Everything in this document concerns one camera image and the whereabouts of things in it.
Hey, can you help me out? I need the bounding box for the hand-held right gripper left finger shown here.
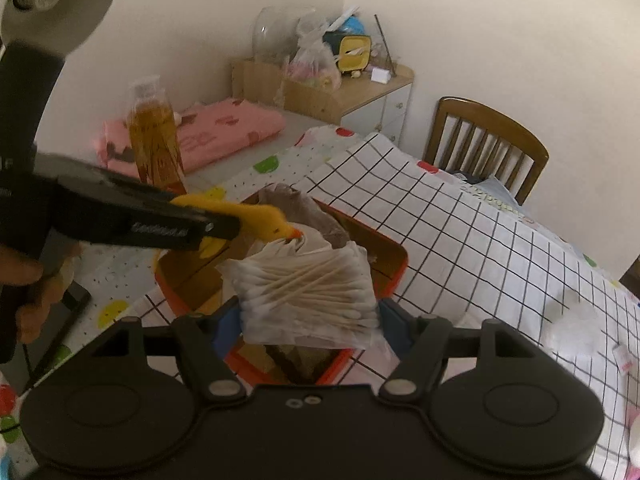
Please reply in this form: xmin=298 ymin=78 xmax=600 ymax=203
xmin=90 ymin=296 xmax=248 ymax=404

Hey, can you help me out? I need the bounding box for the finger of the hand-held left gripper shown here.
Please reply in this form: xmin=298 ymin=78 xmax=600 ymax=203
xmin=192 ymin=211 xmax=242 ymax=252

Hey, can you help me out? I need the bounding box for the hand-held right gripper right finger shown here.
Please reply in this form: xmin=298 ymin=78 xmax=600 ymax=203
xmin=377 ymin=299 xmax=539 ymax=404

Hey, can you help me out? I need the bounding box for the yellow rubber duck toy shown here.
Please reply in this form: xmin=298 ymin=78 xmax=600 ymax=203
xmin=170 ymin=193 xmax=304 ymax=261

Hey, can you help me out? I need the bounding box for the red tin box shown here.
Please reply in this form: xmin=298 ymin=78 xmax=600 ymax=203
xmin=153 ymin=187 xmax=409 ymax=386

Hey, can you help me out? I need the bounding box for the pack of cotton swabs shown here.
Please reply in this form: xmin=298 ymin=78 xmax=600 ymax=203
xmin=215 ymin=242 xmax=384 ymax=350

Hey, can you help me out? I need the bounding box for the person's left hand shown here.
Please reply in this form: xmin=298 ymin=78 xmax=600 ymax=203
xmin=0 ymin=248 xmax=67 ymax=346

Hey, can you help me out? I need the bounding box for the bottle of yellow liquid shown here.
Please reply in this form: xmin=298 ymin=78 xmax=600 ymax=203
xmin=124 ymin=75 xmax=189 ymax=196

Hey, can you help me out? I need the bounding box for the pink printed folded cloth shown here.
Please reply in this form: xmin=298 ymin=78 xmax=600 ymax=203
xmin=91 ymin=98 xmax=287 ymax=179

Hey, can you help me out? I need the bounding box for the black checked white tablecloth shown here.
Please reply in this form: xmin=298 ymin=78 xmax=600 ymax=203
xmin=127 ymin=132 xmax=640 ymax=480

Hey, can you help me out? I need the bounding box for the cardboard box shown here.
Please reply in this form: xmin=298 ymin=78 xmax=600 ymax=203
xmin=229 ymin=57 xmax=346 ymax=126

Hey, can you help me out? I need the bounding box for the pale blue cloth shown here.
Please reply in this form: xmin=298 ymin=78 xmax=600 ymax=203
xmin=452 ymin=169 xmax=516 ymax=196

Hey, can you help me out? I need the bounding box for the white crumpled tissue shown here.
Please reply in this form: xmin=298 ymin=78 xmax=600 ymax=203
xmin=542 ymin=299 xmax=601 ymax=361

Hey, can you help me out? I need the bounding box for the clear bag of sweets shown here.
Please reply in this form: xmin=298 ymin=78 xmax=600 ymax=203
xmin=282 ymin=14 xmax=344 ymax=91

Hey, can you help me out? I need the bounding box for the wooden cabinet with white drawers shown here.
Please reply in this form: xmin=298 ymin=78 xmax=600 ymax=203
xmin=282 ymin=62 xmax=416 ymax=149

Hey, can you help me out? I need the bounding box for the grey desk lamp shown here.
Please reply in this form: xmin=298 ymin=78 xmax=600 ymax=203
xmin=0 ymin=0 xmax=123 ymax=54

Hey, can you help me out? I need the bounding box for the clear glass jar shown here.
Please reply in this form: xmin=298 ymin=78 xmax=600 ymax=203
xmin=251 ymin=6 xmax=321 ymax=64

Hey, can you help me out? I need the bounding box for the yellow and teal tissue box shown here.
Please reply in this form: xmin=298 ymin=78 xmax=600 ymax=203
xmin=322 ymin=29 xmax=374 ymax=74

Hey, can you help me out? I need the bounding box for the wooden chair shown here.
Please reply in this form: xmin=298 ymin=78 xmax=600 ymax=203
xmin=422 ymin=95 xmax=550 ymax=206

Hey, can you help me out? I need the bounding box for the small blue globe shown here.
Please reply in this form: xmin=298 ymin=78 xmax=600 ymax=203
xmin=339 ymin=15 xmax=369 ymax=36

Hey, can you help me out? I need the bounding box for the white tube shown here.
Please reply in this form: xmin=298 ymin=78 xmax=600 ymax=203
xmin=327 ymin=4 xmax=361 ymax=31

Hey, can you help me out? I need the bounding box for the thin dark stick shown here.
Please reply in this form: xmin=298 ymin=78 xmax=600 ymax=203
xmin=374 ymin=13 xmax=400 ymax=79

